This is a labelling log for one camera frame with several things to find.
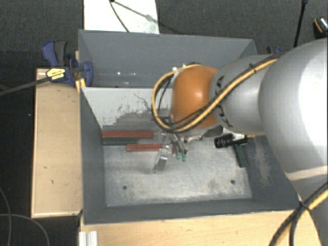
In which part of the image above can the red-brown flat block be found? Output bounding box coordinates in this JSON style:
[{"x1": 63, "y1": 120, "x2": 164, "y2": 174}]
[
  {"x1": 126, "y1": 143, "x2": 165, "y2": 152},
  {"x1": 101, "y1": 130, "x2": 155, "y2": 139}
]

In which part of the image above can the black cylinder on white bracket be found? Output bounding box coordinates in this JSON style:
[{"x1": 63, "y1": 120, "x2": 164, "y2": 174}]
[{"x1": 214, "y1": 128, "x2": 256, "y2": 149}]

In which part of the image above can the pale wood flat board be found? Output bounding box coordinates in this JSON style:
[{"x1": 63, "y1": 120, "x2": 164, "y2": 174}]
[{"x1": 30, "y1": 68, "x2": 84, "y2": 219}]

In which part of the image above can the dark green flat block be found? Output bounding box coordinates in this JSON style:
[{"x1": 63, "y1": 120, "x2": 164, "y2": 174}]
[
  {"x1": 102, "y1": 137, "x2": 139, "y2": 146},
  {"x1": 233, "y1": 144, "x2": 249, "y2": 169}
]

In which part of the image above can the grey metal bin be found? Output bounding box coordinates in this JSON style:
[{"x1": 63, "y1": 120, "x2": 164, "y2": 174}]
[{"x1": 77, "y1": 29, "x2": 301, "y2": 226}]

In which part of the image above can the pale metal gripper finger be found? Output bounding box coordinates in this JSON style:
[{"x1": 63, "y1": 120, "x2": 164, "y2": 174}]
[
  {"x1": 156, "y1": 149, "x2": 170, "y2": 174},
  {"x1": 152, "y1": 152, "x2": 161, "y2": 174}
]

